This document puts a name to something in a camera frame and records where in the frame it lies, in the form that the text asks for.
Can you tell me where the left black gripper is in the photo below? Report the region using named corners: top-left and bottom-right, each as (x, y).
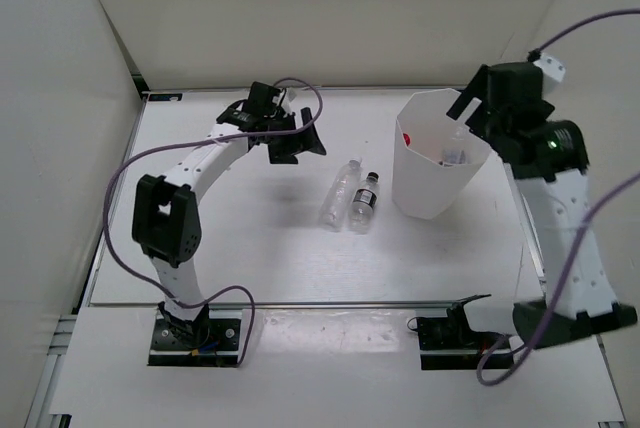
top-left (264, 108), bottom-right (325, 165)

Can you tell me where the bottle with blue-white label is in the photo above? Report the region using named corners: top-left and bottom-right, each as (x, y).
top-left (438, 126), bottom-right (470, 167)

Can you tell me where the clear bottle white cap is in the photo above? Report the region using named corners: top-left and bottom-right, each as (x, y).
top-left (319, 157), bottom-right (362, 231)

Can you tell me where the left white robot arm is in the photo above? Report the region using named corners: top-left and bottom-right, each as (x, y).
top-left (132, 100), bottom-right (326, 348)

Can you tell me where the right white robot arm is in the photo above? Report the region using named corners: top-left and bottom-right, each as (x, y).
top-left (447, 62), bottom-right (638, 349)

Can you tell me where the white octagonal bin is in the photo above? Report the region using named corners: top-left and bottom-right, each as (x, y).
top-left (391, 88), bottom-right (492, 220)

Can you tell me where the clear bottle black cap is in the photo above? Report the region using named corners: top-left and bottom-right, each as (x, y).
top-left (348, 172), bottom-right (380, 234)

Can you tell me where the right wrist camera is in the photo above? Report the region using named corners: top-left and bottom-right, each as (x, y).
top-left (487, 50), bottom-right (569, 109)

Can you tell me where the aluminium frame rail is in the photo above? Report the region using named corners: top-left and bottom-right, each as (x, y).
top-left (503, 164), bottom-right (546, 294)

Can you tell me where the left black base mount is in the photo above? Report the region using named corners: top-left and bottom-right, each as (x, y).
top-left (147, 302), bottom-right (242, 368)

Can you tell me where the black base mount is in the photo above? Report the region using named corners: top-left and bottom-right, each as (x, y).
top-left (406, 294), bottom-right (517, 371)
top-left (147, 302), bottom-right (242, 368)

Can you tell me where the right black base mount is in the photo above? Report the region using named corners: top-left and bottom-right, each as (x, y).
top-left (406, 294), bottom-right (517, 371)

